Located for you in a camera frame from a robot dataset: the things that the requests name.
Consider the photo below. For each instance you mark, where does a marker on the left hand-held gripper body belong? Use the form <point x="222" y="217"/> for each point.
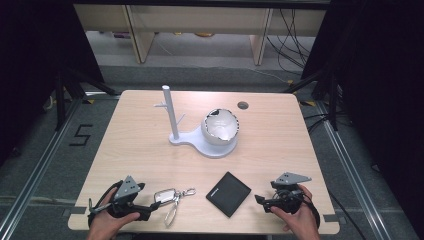
<point x="126" y="190"/>

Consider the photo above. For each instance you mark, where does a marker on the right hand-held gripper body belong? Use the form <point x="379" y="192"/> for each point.
<point x="287" y="195"/>

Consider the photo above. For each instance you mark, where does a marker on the person's right hand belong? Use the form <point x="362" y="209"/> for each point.
<point x="300" y="220"/>

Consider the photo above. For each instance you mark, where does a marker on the person's left hand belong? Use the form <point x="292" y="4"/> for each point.
<point x="106" y="222"/>

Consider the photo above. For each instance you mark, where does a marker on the black wallet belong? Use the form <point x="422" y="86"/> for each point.
<point x="228" y="194"/>

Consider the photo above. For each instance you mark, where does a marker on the black tripod stand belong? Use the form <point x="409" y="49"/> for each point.
<point x="328" y="90"/>
<point x="66" y="90"/>

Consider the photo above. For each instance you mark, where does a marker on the black curtain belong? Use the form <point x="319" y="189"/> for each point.
<point x="376" y="93"/>
<point x="36" y="66"/>

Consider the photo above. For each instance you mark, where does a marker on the light wooden desk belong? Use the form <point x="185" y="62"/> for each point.
<point x="196" y="20"/>

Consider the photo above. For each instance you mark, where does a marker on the white stand with branched post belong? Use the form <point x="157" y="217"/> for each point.
<point x="213" y="150"/>

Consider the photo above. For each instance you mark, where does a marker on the metal floor rail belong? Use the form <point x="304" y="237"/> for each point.
<point x="33" y="176"/>
<point x="356" y="180"/>

